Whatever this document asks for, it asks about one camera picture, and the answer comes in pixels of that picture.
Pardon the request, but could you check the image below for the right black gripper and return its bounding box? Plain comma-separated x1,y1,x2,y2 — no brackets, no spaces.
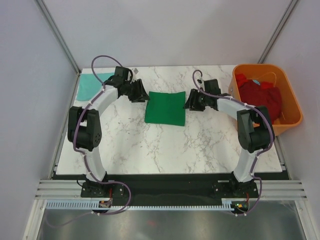
183,88,210,112

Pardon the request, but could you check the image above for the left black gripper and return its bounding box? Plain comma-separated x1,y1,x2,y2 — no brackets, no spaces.
123,79,150,104

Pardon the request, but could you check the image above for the green t shirt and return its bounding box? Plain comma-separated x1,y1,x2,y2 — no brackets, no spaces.
144,91,186,127

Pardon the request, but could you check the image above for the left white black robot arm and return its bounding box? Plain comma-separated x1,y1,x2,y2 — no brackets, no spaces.
67,66,150,197

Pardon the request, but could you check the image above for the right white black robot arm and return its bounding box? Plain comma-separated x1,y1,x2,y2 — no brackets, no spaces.
184,79,275,197

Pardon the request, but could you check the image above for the folded teal t shirt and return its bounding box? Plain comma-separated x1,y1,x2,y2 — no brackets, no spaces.
76,73,102,102

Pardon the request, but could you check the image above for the bright red t shirt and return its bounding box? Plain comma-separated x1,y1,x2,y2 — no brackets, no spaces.
235,73,274,90

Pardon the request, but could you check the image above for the dark red t shirt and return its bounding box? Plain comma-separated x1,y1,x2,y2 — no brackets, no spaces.
238,79,282,123

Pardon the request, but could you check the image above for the orange plastic bin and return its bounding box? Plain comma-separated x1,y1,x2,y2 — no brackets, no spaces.
228,64,303,136

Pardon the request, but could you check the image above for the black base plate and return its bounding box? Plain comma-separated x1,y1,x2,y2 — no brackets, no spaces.
80,173,259,206

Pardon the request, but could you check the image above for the aluminium rail profile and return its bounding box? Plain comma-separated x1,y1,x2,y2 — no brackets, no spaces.
35,180,307,200

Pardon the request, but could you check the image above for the white slotted cable duct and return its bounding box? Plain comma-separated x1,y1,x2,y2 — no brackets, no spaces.
45,199,243,211

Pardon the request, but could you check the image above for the left aluminium frame post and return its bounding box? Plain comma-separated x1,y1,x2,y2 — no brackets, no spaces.
35,0,81,76

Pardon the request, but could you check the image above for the aluminium frame post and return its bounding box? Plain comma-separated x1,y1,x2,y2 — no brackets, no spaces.
257,0,300,64
35,0,81,76

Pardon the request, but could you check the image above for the right aluminium frame post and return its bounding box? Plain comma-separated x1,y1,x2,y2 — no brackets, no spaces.
257,0,300,64

